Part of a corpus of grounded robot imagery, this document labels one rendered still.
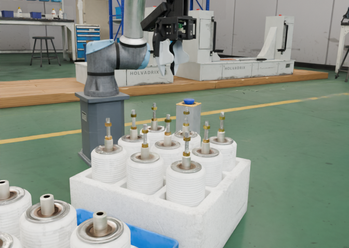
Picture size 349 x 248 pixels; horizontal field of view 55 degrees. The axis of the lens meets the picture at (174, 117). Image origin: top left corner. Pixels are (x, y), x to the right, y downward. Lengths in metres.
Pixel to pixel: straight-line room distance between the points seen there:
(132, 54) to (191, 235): 0.87
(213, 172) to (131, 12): 0.77
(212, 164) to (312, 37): 5.80
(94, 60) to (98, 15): 5.95
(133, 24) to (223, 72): 2.41
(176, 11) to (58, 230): 0.56
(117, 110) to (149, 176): 0.66
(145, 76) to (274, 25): 2.03
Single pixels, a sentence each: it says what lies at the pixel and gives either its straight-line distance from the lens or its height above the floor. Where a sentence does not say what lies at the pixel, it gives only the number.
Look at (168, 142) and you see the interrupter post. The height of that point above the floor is 0.26.
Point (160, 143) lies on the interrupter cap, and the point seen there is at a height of 0.25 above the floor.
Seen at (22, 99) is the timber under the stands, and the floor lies 0.05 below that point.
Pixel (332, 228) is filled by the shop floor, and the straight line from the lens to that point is 1.16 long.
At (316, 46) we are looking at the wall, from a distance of 6.52.
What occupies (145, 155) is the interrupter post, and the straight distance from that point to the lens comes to 0.85.
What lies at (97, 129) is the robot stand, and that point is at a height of 0.16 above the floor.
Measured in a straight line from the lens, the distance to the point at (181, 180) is 0.77.
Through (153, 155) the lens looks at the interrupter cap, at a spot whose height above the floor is 0.25.
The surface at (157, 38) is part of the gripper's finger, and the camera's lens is 0.88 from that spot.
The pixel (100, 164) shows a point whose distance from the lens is 0.90.
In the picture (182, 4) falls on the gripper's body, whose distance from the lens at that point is 0.85.
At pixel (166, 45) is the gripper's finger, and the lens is 0.87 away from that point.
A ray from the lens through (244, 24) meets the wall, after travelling 7.70.
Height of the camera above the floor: 0.56
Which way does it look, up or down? 14 degrees down
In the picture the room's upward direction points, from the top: 1 degrees clockwise
